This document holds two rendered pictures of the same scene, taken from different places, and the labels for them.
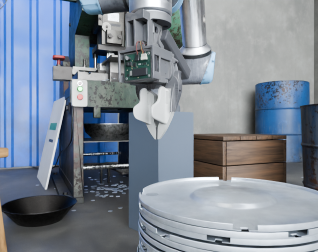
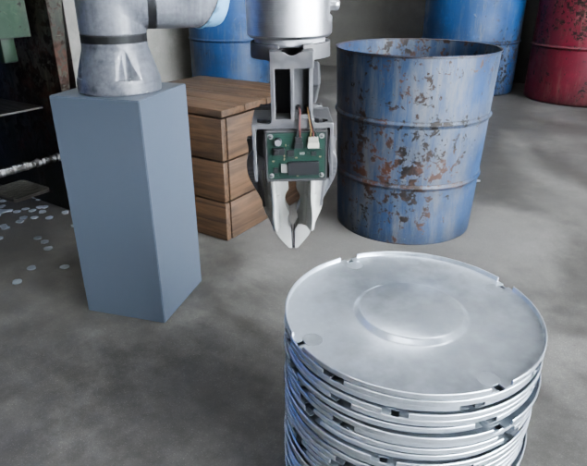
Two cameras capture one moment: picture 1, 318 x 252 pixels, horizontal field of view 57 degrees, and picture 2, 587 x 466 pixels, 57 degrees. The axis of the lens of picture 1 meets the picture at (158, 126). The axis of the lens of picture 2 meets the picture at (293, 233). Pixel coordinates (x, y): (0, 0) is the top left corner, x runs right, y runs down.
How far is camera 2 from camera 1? 0.38 m
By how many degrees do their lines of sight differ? 41
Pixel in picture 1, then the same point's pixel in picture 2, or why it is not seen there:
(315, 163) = (365, 145)
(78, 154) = not seen: outside the picture
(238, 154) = (243, 137)
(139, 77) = (300, 176)
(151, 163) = (133, 200)
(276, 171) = not seen: hidden behind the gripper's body
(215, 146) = (204, 127)
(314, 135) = (366, 104)
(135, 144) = (83, 164)
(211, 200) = (412, 337)
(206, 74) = (216, 12)
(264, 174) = not seen: hidden behind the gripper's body
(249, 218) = (479, 361)
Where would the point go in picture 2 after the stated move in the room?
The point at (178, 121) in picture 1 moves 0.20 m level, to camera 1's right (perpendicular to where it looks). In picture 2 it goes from (166, 111) to (260, 99)
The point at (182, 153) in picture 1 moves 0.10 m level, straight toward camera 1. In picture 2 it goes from (177, 168) to (194, 183)
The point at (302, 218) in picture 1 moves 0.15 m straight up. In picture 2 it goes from (519, 339) to (546, 210)
